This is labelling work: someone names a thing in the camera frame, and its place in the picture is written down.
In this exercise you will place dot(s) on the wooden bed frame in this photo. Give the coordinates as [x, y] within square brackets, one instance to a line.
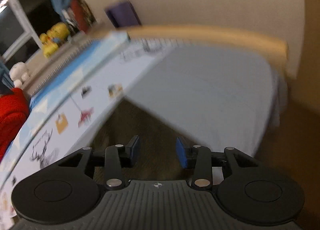
[274, 50]

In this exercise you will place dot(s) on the blue cloud pattern blanket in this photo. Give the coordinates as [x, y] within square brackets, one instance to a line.
[89, 56]

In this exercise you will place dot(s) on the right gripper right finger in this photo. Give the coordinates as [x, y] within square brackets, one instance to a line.
[210, 168]

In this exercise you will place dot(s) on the olive green corduroy pants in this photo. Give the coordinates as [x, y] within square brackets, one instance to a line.
[157, 159]

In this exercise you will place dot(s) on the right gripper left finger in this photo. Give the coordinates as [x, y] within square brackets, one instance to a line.
[113, 159]

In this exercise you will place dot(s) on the purple rolled mat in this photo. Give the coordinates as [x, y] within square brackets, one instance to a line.
[122, 14]

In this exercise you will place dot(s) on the red knitted garment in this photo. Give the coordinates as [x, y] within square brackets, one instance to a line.
[14, 113]

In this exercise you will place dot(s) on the yellow plush toy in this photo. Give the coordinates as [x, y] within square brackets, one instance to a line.
[54, 38]

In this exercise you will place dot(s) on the dark teal garment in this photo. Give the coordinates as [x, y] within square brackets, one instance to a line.
[6, 83]

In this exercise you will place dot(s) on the white plush toy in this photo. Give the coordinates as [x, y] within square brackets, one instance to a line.
[19, 74]

